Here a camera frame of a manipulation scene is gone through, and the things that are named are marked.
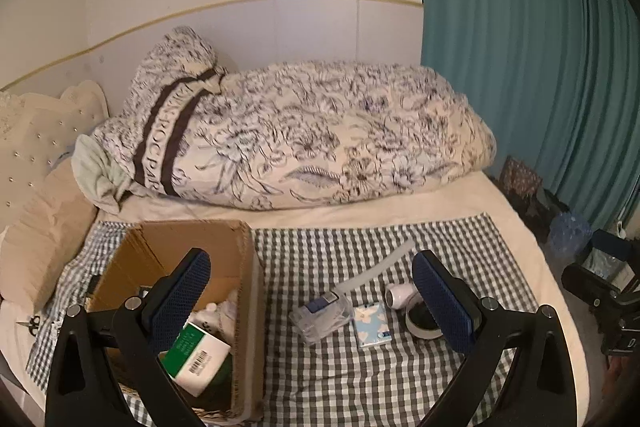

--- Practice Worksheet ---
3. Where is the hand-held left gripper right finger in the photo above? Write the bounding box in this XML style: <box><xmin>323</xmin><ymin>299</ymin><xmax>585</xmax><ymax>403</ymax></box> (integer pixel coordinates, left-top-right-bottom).
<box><xmin>411</xmin><ymin>249</ymin><xmax>576</xmax><ymax>427</ymax></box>

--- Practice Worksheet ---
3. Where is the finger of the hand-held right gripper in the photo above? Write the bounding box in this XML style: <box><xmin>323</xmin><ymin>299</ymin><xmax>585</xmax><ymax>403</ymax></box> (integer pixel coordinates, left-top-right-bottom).
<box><xmin>561</xmin><ymin>263</ymin><xmax>623</xmax><ymax>308</ymax></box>
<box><xmin>591</xmin><ymin>229</ymin><xmax>636</xmax><ymax>264</ymax></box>

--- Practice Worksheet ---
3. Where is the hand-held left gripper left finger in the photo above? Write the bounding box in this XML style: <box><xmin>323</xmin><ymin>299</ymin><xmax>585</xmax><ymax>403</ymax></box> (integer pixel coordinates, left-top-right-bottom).
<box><xmin>45</xmin><ymin>248</ymin><xmax>212</xmax><ymax>427</ymax></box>

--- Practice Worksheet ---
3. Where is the round white bowl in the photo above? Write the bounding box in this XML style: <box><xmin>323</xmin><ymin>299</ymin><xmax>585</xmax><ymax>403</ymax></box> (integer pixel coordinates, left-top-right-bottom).
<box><xmin>404</xmin><ymin>299</ymin><xmax>446</xmax><ymax>342</ymax></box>

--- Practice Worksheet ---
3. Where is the small white bottle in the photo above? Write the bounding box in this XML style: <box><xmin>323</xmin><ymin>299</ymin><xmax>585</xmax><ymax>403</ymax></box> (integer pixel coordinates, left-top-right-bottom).
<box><xmin>384</xmin><ymin>282</ymin><xmax>417</xmax><ymax>312</ymax></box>

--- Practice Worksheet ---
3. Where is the green carton box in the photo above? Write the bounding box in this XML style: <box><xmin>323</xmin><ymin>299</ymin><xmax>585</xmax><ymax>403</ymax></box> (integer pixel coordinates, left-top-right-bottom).
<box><xmin>160</xmin><ymin>319</ymin><xmax>232</xmax><ymax>398</ymax></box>

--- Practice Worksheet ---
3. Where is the brown cardboard box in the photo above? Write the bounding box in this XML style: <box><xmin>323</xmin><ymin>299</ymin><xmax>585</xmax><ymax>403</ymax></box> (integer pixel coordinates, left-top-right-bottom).
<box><xmin>85</xmin><ymin>219</ymin><xmax>266</xmax><ymax>423</ymax></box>

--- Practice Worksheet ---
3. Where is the blue floral tissue pack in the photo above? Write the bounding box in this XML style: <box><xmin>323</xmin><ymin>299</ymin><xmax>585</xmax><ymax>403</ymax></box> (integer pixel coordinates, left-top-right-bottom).
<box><xmin>351</xmin><ymin>300</ymin><xmax>392</xmax><ymax>349</ymax></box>

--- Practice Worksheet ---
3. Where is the white plastic strip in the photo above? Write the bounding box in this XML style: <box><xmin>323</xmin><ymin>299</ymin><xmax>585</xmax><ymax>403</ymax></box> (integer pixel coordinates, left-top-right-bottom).
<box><xmin>334</xmin><ymin>239</ymin><xmax>416</xmax><ymax>295</ymax></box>

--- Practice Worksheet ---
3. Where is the clear cotton swab container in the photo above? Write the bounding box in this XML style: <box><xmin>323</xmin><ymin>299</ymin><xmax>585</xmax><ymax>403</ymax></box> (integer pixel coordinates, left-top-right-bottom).
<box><xmin>290</xmin><ymin>292</ymin><xmax>355</xmax><ymax>345</ymax></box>

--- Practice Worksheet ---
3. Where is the dark bag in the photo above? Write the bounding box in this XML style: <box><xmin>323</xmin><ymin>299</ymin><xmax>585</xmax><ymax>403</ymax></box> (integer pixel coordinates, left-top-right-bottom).
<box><xmin>520</xmin><ymin>187</ymin><xmax>571</xmax><ymax>240</ymax></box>

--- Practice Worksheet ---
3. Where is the cream bed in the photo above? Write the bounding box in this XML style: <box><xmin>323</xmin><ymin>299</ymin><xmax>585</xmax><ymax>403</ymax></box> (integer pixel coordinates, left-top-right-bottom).
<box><xmin>0</xmin><ymin>167</ymin><xmax>588</xmax><ymax>427</ymax></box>

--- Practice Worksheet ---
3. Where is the patterned paper bag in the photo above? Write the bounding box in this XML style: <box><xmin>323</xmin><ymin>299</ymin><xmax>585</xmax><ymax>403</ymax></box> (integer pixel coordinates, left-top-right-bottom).
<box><xmin>499</xmin><ymin>155</ymin><xmax>543</xmax><ymax>200</ymax></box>

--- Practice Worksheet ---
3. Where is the grey checkered cloth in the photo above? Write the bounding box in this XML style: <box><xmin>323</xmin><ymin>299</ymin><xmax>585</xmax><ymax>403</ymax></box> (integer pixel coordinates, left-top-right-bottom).
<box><xmin>25</xmin><ymin>213</ymin><xmax>551</xmax><ymax>427</ymax></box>

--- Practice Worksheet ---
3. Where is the beige pillow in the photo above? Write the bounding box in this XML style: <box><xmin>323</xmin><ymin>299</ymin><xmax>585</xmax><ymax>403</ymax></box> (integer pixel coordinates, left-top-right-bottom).
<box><xmin>0</xmin><ymin>162</ymin><xmax>98</xmax><ymax>313</ymax></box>

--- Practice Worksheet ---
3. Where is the mint green cloth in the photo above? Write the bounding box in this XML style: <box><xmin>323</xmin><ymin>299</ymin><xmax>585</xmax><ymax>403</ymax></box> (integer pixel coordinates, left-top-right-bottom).
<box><xmin>71</xmin><ymin>134</ymin><xmax>133</xmax><ymax>214</ymax></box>

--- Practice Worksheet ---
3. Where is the teal curtain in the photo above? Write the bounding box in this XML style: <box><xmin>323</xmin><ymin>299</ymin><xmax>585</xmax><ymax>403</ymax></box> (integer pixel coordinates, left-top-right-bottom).
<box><xmin>417</xmin><ymin>0</ymin><xmax>640</xmax><ymax>233</ymax></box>

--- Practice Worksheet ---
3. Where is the floral print duvet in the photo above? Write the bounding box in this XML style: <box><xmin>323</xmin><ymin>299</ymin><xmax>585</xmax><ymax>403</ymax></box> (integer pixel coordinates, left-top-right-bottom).
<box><xmin>90</xmin><ymin>26</ymin><xmax>497</xmax><ymax>210</ymax></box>

